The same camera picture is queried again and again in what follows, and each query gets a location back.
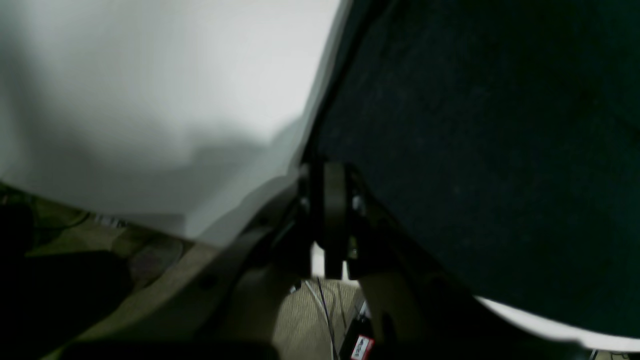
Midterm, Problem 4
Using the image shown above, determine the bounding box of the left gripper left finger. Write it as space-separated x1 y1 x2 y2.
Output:
59 162 323 360

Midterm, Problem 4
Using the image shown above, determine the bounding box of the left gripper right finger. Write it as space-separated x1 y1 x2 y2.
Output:
322 162 589 360

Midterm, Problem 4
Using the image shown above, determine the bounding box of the black T-shirt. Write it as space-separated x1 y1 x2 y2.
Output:
308 0 640 338

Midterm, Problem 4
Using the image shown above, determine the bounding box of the black box with name tag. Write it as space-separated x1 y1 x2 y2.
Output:
338 299 375 360

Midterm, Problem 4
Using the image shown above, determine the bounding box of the white floor cable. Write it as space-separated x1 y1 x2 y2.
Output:
300 279 341 360

